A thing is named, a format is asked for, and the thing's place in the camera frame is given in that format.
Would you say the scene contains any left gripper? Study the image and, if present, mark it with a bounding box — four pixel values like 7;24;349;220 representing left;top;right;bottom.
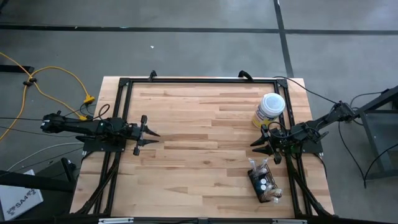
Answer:
132;114;161;157

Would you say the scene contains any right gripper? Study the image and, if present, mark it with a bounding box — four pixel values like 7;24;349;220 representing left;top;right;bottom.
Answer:
249;124;282;166

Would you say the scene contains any yellow Lysol wipes canister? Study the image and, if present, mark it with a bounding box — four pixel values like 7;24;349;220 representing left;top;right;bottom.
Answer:
251;92;286;129

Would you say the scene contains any black mesh basket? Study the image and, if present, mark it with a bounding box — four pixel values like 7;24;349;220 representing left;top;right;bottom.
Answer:
248;167;280;204

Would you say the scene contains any black curved clamp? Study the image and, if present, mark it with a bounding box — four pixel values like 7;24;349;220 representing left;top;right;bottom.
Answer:
238;70;254;82

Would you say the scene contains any black floor equipment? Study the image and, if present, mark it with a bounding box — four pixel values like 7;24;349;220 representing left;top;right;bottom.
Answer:
0;157;78;194

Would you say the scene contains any grey metal stand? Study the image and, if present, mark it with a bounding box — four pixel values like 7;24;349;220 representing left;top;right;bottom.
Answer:
348;85;398;181

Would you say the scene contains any white printed box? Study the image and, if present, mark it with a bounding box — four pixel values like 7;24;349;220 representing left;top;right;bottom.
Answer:
0;169;44;222

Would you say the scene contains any black floor bar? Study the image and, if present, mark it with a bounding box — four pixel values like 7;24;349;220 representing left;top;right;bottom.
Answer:
0;64;35;74

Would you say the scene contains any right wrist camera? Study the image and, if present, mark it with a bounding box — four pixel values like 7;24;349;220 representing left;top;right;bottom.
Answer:
271;128;290;147

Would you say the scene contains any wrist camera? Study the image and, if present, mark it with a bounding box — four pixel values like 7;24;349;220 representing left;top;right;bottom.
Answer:
123;123;139;141
271;128;290;147

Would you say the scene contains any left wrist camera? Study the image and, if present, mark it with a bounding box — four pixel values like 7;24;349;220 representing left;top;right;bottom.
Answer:
123;123;139;141

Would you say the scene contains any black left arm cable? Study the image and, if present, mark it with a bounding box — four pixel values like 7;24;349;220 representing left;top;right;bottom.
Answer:
79;103;111;122

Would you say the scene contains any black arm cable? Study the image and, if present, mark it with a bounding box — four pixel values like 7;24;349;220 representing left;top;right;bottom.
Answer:
273;76;340;105
79;103;111;122

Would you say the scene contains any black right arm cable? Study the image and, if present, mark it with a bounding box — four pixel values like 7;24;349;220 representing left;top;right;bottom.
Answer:
273;76;340;105

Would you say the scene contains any yellow extension cable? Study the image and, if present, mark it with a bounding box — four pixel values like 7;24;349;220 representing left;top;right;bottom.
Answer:
0;52;96;141

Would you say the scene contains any black aluminium table frame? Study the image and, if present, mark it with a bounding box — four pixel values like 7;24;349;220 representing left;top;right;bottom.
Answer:
74;77;335;218

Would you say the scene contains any white floor cable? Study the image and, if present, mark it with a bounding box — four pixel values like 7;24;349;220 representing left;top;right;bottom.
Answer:
6;142;85;172

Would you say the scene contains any silver metal bracket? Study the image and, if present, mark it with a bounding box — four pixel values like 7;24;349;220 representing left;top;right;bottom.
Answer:
272;218;308;224
98;217;134;224

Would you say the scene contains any black looped floor cable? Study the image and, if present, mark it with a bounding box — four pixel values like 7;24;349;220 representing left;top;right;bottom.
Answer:
337;119;398;190

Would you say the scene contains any thin black floor cable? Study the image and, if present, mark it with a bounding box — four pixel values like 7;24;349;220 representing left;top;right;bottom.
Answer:
0;125;78;138
0;116;44;121

